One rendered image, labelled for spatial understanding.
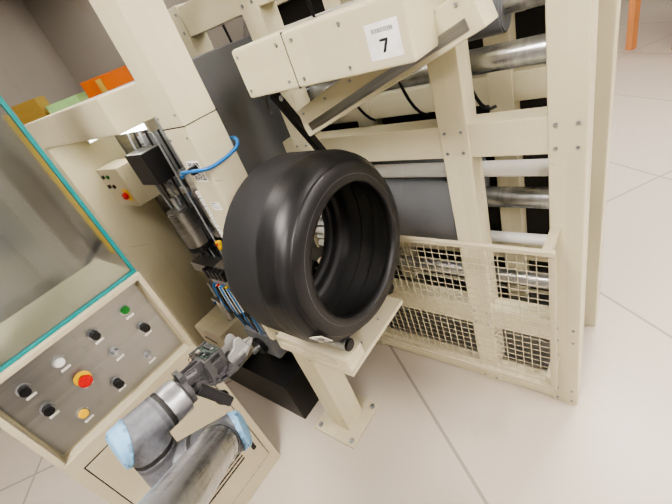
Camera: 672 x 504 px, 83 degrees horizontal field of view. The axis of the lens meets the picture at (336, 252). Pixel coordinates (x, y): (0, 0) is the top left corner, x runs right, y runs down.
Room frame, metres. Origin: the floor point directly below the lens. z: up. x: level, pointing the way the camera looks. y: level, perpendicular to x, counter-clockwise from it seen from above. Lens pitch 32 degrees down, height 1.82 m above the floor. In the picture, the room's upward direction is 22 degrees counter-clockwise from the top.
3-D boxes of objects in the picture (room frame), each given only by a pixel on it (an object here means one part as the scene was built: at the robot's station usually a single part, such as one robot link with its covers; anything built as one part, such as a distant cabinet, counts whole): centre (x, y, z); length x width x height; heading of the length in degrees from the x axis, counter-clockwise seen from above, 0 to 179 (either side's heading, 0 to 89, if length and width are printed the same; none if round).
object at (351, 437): (1.30, 0.27, 0.01); 0.27 x 0.27 x 0.02; 42
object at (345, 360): (1.03, 0.19, 0.83); 0.36 x 0.09 x 0.06; 42
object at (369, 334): (1.12, 0.09, 0.80); 0.37 x 0.36 x 0.02; 132
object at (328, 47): (1.23, -0.22, 1.71); 0.61 x 0.25 x 0.15; 42
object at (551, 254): (1.18, -0.31, 0.65); 0.90 x 0.02 x 0.70; 42
